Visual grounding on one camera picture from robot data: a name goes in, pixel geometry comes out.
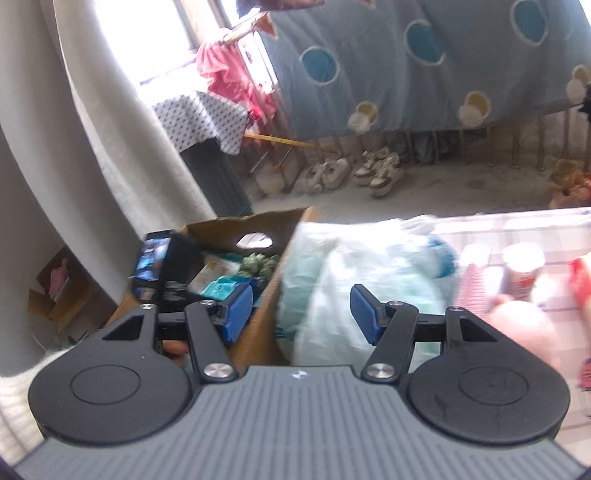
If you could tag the open cardboard box with items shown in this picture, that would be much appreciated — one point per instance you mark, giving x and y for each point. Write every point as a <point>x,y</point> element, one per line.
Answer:
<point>69,300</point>

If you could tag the red packet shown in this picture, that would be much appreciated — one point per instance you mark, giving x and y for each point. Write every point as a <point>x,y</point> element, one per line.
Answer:
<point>581,281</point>

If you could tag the person's left hand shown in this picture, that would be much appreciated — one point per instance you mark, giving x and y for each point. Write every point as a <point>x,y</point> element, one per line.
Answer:
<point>174,347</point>

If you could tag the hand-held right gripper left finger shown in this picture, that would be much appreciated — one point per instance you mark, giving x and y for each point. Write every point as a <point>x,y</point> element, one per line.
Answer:
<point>238,309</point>

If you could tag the white curtain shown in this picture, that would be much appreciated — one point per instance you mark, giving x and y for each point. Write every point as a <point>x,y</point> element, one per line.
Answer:
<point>115,161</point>

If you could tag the white platform sneaker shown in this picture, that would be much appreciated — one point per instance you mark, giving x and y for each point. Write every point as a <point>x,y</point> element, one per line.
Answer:
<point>369,164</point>
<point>337,171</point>
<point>316,177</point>
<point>388,177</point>

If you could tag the white polka dot cloth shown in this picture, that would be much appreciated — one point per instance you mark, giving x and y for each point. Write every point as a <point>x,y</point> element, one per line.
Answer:
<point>198,115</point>

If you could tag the orange stuffed toy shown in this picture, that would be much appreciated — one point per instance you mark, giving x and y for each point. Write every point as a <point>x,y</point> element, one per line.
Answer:
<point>570,184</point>

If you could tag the brown cardboard box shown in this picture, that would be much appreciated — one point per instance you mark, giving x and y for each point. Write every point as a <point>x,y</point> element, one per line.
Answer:
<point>258,332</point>

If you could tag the white wet wipes pack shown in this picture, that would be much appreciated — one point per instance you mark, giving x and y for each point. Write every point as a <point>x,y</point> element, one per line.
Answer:
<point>212,270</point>

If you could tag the blue blanket with circles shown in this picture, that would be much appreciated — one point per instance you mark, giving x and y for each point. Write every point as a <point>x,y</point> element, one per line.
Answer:
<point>415,83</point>

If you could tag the pink plush toy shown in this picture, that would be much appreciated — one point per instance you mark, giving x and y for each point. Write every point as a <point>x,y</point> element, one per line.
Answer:
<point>521,327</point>

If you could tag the blue wet wipes pack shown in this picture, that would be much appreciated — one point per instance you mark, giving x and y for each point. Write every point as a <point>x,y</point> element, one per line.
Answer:
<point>221,287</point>

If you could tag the white paper cup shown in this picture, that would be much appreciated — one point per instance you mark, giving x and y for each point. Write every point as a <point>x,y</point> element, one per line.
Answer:
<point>521,263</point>

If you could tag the pale green plastic bag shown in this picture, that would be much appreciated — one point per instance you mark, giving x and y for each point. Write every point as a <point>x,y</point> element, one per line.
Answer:
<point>332,277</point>

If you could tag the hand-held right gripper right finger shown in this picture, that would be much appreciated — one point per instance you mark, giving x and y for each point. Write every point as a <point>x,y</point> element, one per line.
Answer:
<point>362,309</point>

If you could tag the pink hanging garment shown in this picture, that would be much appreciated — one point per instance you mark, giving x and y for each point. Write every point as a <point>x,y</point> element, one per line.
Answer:
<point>226,69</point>

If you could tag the clear bag with green cloth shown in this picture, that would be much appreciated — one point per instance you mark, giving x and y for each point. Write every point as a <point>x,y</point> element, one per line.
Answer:
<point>258,266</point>

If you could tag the pink towel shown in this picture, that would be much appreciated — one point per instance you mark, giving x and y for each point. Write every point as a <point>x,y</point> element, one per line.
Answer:
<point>473,286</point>

